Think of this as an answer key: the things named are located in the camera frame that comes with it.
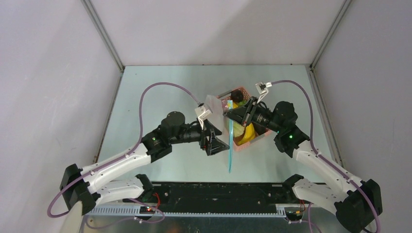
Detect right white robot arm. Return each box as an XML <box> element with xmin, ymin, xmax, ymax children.
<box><xmin>224</xmin><ymin>100</ymin><xmax>382</xmax><ymax>233</ymax></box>

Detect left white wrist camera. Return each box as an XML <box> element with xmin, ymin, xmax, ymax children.
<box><xmin>194</xmin><ymin>103</ymin><xmax>212</xmax><ymax>130</ymax></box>

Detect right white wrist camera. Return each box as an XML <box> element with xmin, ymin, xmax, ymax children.
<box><xmin>255</xmin><ymin>82</ymin><xmax>272</xmax><ymax>103</ymax></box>

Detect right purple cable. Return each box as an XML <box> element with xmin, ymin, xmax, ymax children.
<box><xmin>270</xmin><ymin>80</ymin><xmax>382</xmax><ymax>233</ymax></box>

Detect right circuit board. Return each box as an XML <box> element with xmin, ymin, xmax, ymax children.
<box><xmin>285</xmin><ymin>211</ymin><xmax>305</xmax><ymax>224</ymax></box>

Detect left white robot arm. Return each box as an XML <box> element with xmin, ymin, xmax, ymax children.
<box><xmin>60</xmin><ymin>111</ymin><xmax>229</xmax><ymax>215</ymax></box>

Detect green cabbage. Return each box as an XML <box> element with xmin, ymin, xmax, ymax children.
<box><xmin>233</xmin><ymin>123</ymin><xmax>245</xmax><ymax>138</ymax></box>

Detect green grapes bunch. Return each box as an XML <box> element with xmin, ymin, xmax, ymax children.
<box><xmin>238</xmin><ymin>100</ymin><xmax>248</xmax><ymax>106</ymax></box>

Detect left circuit board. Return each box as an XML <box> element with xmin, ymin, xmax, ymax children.
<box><xmin>139</xmin><ymin>206</ymin><xmax>157</xmax><ymax>215</ymax></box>

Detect dark round fruit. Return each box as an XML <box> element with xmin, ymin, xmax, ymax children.
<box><xmin>230</xmin><ymin>89</ymin><xmax>244</xmax><ymax>103</ymax></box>

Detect circuit board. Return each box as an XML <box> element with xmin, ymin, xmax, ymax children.
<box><xmin>285</xmin><ymin>211</ymin><xmax>305</xmax><ymax>224</ymax></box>
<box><xmin>139</xmin><ymin>206</ymin><xmax>157</xmax><ymax>215</ymax></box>

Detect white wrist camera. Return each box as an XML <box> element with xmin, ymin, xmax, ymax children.
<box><xmin>255</xmin><ymin>82</ymin><xmax>272</xmax><ymax>103</ymax></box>
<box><xmin>194</xmin><ymin>103</ymin><xmax>212</xmax><ymax>130</ymax></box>

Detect yellow banana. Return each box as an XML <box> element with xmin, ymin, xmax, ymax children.
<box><xmin>235</xmin><ymin>123</ymin><xmax>256</xmax><ymax>146</ymax></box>

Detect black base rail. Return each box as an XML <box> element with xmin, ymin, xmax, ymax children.
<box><xmin>137</xmin><ymin>182</ymin><xmax>301</xmax><ymax>215</ymax></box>

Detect clear zip top bag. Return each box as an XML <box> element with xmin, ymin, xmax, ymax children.
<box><xmin>205</xmin><ymin>95</ymin><xmax>234</xmax><ymax>174</ymax></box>

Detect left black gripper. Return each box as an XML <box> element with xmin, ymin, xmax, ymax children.
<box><xmin>170</xmin><ymin>116</ymin><xmax>229</xmax><ymax>155</ymax></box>

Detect pink plastic basket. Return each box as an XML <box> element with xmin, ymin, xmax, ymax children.
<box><xmin>216</xmin><ymin>86</ymin><xmax>272</xmax><ymax>152</ymax></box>

